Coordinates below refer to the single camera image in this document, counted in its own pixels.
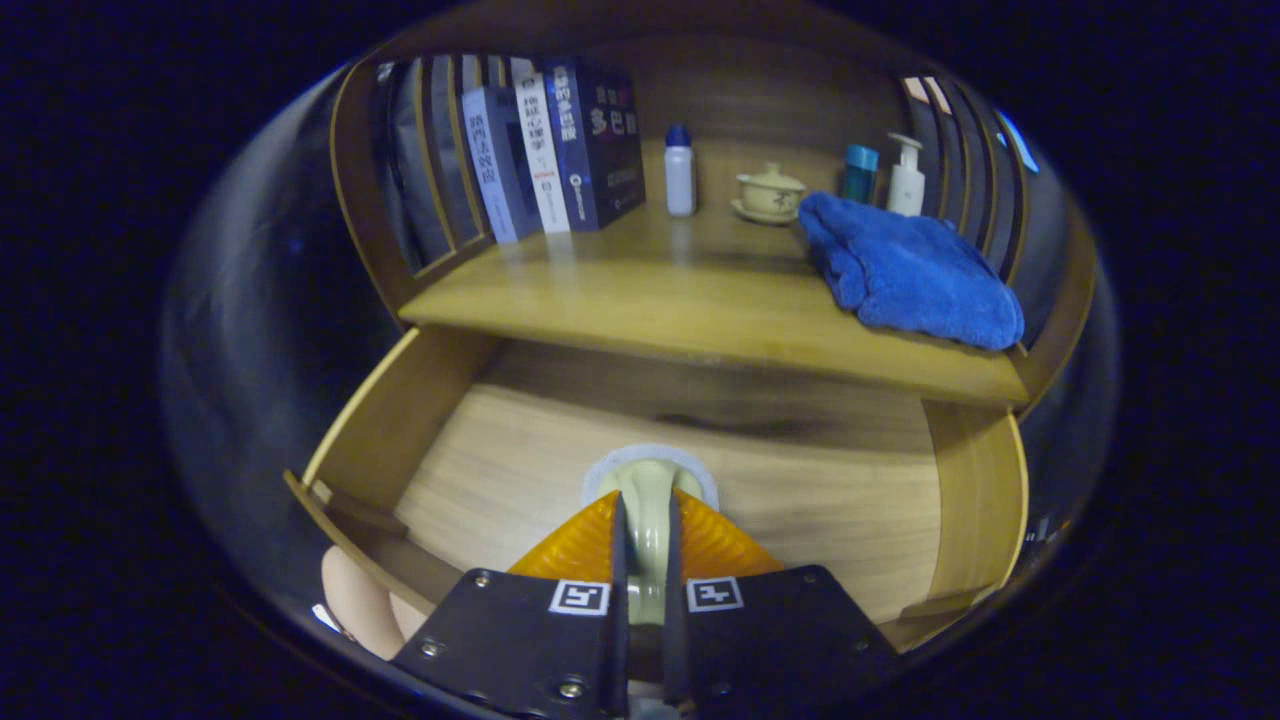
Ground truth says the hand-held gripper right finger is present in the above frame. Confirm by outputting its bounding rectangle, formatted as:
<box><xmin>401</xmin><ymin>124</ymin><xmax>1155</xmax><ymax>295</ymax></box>
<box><xmin>663</xmin><ymin>488</ymin><xmax>901</xmax><ymax>716</ymax></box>

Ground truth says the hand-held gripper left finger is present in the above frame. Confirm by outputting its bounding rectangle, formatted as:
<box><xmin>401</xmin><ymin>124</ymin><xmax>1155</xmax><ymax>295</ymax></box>
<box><xmin>390</xmin><ymin>490</ymin><xmax>631</xmax><ymax>720</ymax></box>

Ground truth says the wooden drawer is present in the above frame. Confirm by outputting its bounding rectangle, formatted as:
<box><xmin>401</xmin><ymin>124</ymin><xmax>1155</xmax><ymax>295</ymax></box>
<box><xmin>283</xmin><ymin>325</ymin><xmax>1031</xmax><ymax>656</ymax></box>

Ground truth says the wooden countertop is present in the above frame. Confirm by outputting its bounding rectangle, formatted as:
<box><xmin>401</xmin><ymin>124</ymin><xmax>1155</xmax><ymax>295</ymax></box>
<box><xmin>398</xmin><ymin>140</ymin><xmax>1031</xmax><ymax>406</ymax></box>

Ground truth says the wooden cabinet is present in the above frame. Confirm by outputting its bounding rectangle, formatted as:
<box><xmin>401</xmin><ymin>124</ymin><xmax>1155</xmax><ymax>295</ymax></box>
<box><xmin>330</xmin><ymin>0</ymin><xmax>1099</xmax><ymax>421</ymax></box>

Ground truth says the white bottle blue cap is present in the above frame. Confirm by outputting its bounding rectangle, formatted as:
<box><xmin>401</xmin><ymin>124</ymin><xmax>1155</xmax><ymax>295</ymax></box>
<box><xmin>664</xmin><ymin>123</ymin><xmax>697</xmax><ymax>218</ymax></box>

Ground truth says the beige lidded teacup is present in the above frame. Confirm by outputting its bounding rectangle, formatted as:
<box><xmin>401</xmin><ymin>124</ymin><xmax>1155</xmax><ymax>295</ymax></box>
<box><xmin>730</xmin><ymin>162</ymin><xmax>807</xmax><ymax>227</ymax></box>

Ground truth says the blue folded towel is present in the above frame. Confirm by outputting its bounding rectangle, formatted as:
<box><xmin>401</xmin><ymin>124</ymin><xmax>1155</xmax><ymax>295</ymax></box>
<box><xmin>797</xmin><ymin>191</ymin><xmax>1026</xmax><ymax>352</ymax></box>

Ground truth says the light blue book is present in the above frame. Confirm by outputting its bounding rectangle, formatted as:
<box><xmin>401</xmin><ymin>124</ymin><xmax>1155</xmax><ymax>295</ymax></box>
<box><xmin>461</xmin><ymin>85</ymin><xmax>546</xmax><ymax>246</ymax></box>

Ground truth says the white book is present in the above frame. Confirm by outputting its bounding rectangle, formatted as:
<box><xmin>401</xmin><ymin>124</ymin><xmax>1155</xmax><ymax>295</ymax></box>
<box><xmin>513</xmin><ymin>72</ymin><xmax>571</xmax><ymax>236</ymax></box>

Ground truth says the dark navy book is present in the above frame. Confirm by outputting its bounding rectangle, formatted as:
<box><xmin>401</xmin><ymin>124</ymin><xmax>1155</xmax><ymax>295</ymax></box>
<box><xmin>545</xmin><ymin>62</ymin><xmax>647</xmax><ymax>233</ymax></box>

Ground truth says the teal capped bottle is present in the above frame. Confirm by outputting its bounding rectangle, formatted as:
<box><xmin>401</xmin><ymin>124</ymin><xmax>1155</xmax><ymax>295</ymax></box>
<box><xmin>840</xmin><ymin>144</ymin><xmax>881</xmax><ymax>204</ymax></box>

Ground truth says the white pump bottle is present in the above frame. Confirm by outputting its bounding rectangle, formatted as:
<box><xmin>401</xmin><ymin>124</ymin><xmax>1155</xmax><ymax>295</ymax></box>
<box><xmin>886</xmin><ymin>133</ymin><xmax>927</xmax><ymax>217</ymax></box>

